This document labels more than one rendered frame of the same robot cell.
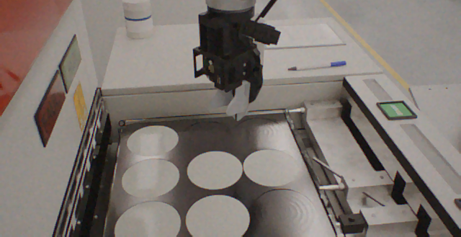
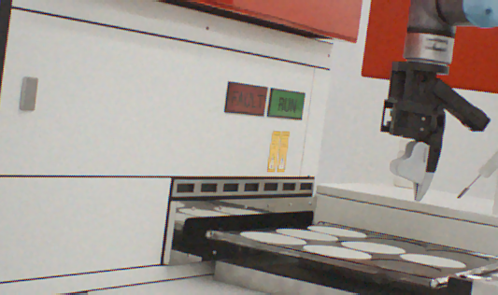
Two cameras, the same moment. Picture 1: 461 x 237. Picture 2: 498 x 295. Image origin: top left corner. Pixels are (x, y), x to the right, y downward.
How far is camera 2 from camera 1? 1.17 m
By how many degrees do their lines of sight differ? 47
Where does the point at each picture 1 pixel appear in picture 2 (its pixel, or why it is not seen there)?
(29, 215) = (190, 128)
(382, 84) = not seen: outside the picture
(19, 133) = (212, 73)
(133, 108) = (342, 217)
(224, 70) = (398, 114)
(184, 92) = (402, 211)
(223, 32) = (405, 77)
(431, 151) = not seen: outside the picture
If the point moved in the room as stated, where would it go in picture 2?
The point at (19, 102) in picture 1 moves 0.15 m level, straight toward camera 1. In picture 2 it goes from (223, 59) to (206, 53)
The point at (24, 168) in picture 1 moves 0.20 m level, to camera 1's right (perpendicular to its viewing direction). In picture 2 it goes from (203, 96) to (313, 112)
